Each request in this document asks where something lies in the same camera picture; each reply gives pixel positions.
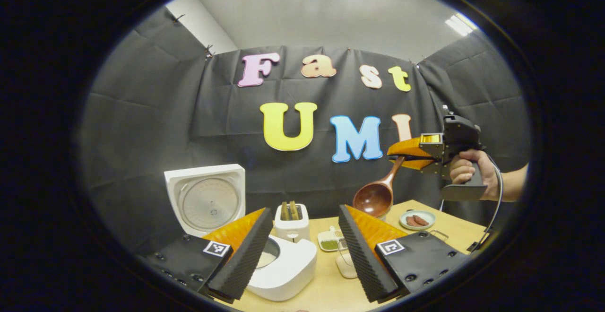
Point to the light green plate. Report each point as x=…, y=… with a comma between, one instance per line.
x=431, y=220

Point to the black backdrop cloth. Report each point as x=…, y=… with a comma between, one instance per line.
x=165, y=113

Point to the white divided dish of grains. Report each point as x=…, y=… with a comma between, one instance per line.
x=329, y=244

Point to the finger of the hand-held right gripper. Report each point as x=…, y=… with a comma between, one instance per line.
x=420, y=164
x=411, y=147

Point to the ceiling light panel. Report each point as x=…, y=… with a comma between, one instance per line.
x=461, y=24

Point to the white toaster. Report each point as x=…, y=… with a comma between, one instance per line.
x=293, y=231

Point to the red meat slice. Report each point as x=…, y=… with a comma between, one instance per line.
x=422, y=220
x=411, y=221

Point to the clear tray of rice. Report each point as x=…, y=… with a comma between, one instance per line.
x=347, y=267

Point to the brown wooden spoon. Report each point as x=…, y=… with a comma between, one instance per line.
x=373, y=198

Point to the white rice cooker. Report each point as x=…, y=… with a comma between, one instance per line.
x=288, y=274

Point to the brown toast slice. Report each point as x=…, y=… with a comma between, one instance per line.
x=294, y=211
x=284, y=212

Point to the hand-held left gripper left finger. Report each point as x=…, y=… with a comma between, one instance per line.
x=243, y=260

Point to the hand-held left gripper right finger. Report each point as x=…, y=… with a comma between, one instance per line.
x=361, y=260

